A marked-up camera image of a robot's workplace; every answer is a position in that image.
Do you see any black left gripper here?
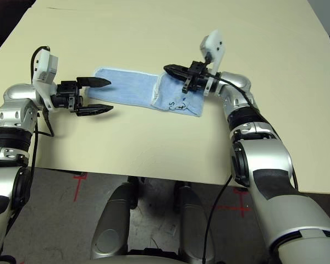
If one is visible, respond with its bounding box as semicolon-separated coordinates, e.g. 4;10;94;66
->
50;76;115;117

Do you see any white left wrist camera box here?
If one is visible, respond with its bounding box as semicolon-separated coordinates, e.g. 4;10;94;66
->
31;48;59;111

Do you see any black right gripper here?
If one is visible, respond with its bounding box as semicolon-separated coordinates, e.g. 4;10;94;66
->
163;60;210;94

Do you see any grey right robot leg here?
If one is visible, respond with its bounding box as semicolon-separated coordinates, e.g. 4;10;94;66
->
175;184;215;264

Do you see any light blue towel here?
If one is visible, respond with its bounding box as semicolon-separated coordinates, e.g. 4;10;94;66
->
87;65;205;118

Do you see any grey left robot leg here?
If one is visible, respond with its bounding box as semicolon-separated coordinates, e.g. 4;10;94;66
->
90;181;139;261

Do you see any grey robot waist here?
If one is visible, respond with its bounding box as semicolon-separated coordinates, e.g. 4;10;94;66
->
97;249;189;264

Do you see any grey robot leg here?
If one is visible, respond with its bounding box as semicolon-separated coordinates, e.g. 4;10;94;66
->
90;181;139;261
175;184;215;264

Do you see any black foam floor mat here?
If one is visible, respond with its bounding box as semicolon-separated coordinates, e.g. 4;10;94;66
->
0;0;36;63

